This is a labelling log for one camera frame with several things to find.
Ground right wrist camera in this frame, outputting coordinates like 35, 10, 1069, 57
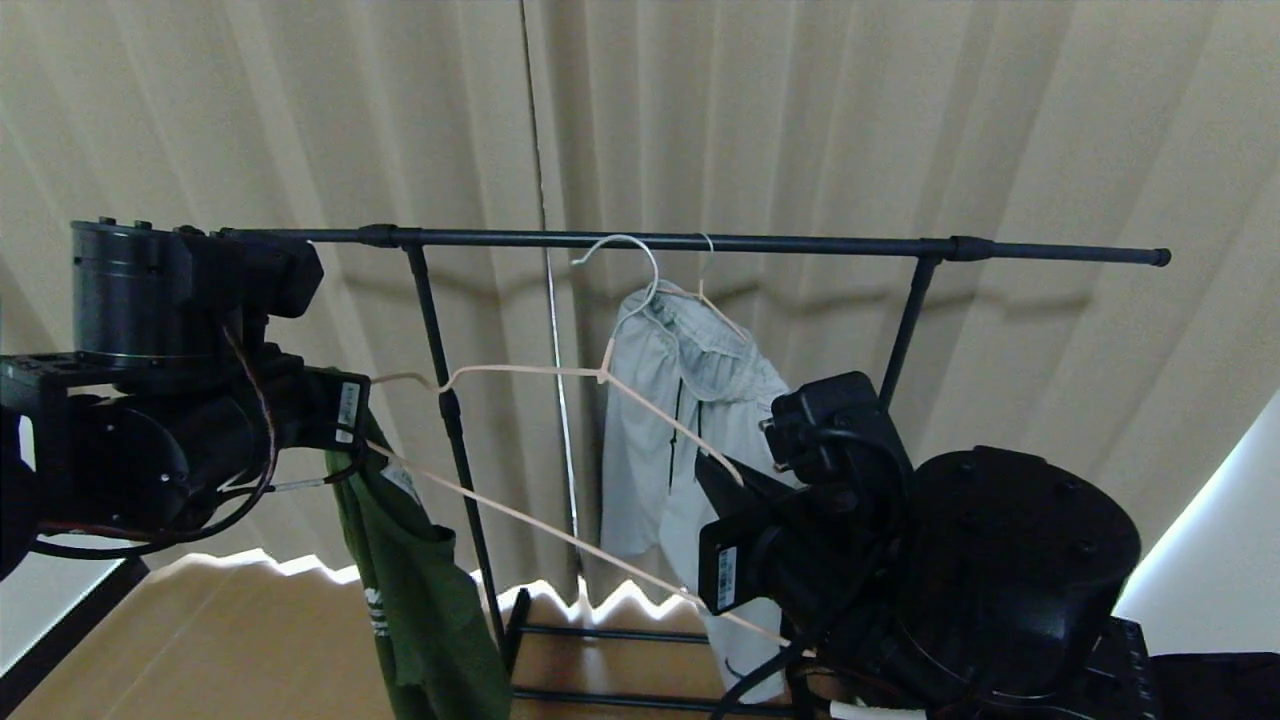
760, 372, 916, 491

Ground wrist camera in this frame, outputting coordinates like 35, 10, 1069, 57
760, 372, 916, 491
215, 232, 326, 321

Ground green garment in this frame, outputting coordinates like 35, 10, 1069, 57
325, 405, 513, 720

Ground black clothes rack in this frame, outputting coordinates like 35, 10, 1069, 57
220, 225, 1171, 720

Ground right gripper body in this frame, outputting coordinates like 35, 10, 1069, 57
697, 488, 906, 671

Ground pink clothes hanger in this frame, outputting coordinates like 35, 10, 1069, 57
650, 233, 751, 341
370, 235, 791, 646

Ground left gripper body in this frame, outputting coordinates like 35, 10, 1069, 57
60, 370, 373, 531

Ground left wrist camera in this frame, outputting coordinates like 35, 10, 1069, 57
215, 232, 326, 321

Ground beige curtain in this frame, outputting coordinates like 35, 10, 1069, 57
0, 0, 1280, 611

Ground pale grey shorts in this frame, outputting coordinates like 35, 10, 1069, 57
600, 288, 801, 701

